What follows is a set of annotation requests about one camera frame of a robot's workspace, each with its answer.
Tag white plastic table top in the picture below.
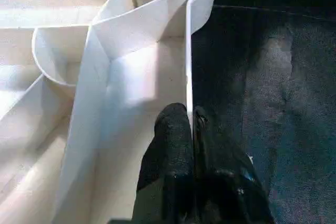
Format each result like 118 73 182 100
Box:
0 0 223 224

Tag black work mat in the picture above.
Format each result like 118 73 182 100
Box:
190 0 336 224

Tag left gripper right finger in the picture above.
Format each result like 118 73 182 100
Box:
192 106 275 224

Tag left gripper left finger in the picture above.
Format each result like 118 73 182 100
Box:
131 103 196 224

